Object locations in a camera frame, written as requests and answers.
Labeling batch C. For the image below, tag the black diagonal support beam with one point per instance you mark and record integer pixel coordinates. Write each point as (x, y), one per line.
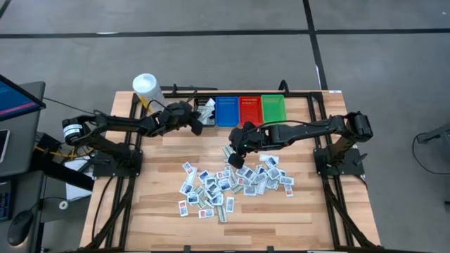
(67, 175)

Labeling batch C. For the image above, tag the smartphone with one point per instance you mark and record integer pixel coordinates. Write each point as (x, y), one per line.
(3, 144)

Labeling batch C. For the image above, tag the red slotted plastic basket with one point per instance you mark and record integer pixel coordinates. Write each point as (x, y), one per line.
(250, 109)

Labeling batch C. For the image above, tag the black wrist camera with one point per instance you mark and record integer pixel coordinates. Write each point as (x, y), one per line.
(175, 109)
(260, 137)

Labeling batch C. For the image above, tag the white paper sheet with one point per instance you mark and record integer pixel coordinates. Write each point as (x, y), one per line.
(75, 182)

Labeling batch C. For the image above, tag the black frame clamp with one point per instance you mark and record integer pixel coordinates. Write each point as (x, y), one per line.
(283, 86)

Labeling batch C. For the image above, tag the white wipes canister yellow label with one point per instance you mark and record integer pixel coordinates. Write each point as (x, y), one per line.
(144, 84)

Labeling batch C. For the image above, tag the black keyboard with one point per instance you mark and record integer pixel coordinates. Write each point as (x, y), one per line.
(4, 205)

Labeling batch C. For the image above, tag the monitor with blue screen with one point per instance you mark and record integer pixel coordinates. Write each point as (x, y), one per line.
(14, 98)

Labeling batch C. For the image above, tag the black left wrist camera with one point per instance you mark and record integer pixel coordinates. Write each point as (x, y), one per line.
(175, 109)

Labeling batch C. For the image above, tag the long plain white packet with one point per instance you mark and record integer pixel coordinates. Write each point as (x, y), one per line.
(191, 178)
(263, 157)
(262, 188)

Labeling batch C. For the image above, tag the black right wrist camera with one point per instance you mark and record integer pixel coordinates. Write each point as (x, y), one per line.
(260, 137)

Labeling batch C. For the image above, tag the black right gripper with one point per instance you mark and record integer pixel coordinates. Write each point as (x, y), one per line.
(247, 138)

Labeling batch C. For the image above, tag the white packet black print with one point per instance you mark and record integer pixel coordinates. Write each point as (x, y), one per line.
(212, 191)
(211, 182)

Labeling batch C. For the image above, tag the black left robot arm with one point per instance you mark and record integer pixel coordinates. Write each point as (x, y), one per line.
(116, 121)

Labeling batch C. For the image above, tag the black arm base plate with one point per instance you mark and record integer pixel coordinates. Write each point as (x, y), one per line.
(105, 171)
(351, 170)

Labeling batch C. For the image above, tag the blue slotted plastic basket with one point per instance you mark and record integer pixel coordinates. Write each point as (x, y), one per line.
(227, 111)

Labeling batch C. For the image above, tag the green slotted plastic basket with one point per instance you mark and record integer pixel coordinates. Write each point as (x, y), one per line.
(274, 109)

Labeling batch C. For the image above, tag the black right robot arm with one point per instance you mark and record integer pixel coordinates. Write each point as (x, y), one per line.
(302, 130)

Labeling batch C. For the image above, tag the white tape roll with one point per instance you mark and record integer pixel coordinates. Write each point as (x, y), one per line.
(63, 205)

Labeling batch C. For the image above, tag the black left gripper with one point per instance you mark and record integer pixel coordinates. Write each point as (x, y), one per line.
(195, 128)

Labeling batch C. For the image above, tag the black slotted plastic basket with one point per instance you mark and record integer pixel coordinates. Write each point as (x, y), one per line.
(200, 102)

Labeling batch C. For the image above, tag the laptop with blue screen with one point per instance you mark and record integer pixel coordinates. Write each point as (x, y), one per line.
(21, 140)

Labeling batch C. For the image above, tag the grey stand foot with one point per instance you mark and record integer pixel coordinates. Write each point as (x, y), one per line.
(436, 133)

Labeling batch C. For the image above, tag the black computer mouse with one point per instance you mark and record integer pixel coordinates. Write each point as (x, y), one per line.
(20, 226)

